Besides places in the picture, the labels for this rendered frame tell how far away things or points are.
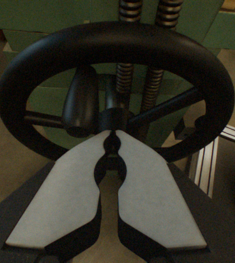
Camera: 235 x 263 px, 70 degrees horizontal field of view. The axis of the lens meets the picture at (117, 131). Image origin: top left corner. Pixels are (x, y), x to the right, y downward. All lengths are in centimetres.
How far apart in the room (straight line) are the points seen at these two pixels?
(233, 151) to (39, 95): 102
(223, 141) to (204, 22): 96
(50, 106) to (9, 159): 77
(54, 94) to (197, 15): 34
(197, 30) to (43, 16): 24
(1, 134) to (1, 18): 102
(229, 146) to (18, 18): 109
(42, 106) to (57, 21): 24
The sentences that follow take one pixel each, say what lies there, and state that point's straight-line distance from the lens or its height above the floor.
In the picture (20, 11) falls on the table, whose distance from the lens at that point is 36.
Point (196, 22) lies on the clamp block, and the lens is 24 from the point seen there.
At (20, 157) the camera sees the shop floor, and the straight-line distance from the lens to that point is 120.
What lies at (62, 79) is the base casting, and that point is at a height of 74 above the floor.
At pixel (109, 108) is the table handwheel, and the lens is 23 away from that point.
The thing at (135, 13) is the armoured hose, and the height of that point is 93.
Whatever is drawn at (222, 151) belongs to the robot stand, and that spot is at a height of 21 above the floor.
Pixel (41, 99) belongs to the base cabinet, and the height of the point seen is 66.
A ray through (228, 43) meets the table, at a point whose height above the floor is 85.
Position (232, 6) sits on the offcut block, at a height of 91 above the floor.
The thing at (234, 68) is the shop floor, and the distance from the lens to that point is 218.
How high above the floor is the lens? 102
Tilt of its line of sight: 59 degrees down
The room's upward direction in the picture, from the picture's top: 10 degrees clockwise
